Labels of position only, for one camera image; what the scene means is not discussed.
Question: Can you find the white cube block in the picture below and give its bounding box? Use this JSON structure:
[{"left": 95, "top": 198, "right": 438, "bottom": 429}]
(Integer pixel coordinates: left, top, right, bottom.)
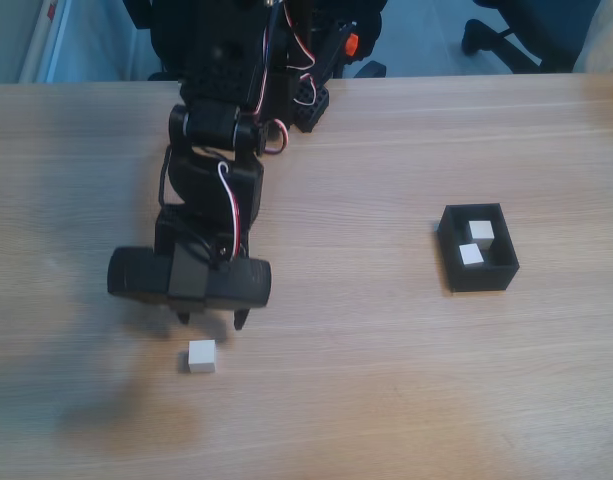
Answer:
[
  {"left": 468, "top": 219, "right": 495, "bottom": 247},
  {"left": 187, "top": 339, "right": 217, "bottom": 374},
  {"left": 458, "top": 243, "right": 486, "bottom": 266}
]

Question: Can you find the black open box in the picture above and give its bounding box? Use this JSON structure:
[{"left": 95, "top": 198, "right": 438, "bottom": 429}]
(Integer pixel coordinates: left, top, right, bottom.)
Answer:
[{"left": 438, "top": 202, "right": 521, "bottom": 294}]

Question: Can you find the black clamp orange knob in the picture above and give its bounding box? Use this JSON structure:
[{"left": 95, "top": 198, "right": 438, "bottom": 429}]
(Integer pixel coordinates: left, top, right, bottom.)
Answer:
[{"left": 330, "top": 22, "right": 361, "bottom": 69}]

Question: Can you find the white board panel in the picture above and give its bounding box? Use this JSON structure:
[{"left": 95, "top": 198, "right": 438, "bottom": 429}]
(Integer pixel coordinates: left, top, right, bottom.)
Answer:
[{"left": 18, "top": 0, "right": 72, "bottom": 84}]

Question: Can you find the person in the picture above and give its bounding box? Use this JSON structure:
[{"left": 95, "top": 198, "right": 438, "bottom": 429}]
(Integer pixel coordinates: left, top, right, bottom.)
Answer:
[{"left": 573, "top": 0, "right": 613, "bottom": 76}]

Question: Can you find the white red servo cable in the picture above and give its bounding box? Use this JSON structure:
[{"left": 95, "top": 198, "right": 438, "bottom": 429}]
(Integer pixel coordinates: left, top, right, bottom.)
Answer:
[{"left": 216, "top": 162, "right": 243, "bottom": 251}]

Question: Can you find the black oval camera box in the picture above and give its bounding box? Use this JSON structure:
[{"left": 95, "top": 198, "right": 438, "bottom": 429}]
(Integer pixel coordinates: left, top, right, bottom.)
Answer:
[{"left": 107, "top": 244, "right": 273, "bottom": 309}]

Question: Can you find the black camera cable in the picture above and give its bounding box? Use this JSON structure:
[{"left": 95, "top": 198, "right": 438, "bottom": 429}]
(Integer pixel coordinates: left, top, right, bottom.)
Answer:
[{"left": 157, "top": 144, "right": 175, "bottom": 209}]

